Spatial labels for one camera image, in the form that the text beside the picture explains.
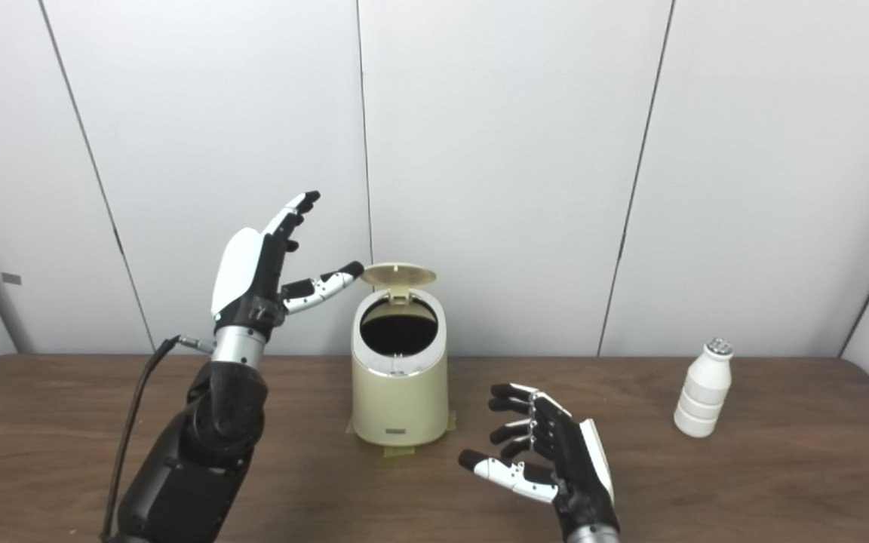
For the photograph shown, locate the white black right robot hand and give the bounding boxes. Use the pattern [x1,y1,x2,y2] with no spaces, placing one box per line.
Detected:
[458,383,621,538]

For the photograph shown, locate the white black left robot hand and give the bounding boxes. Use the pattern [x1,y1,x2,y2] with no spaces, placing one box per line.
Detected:
[210,191,365,336]

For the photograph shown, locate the small white plastic bottle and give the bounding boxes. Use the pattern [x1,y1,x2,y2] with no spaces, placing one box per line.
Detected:
[673,339,735,438]

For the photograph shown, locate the round cream bin lid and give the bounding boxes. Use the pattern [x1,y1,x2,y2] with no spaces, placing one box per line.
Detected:
[359,262,438,304]

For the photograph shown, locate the cream-colored bin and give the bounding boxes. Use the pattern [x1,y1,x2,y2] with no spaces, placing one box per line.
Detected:
[351,287,450,447]

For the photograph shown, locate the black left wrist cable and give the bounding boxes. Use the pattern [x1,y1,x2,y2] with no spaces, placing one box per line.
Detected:
[100,336,216,541]

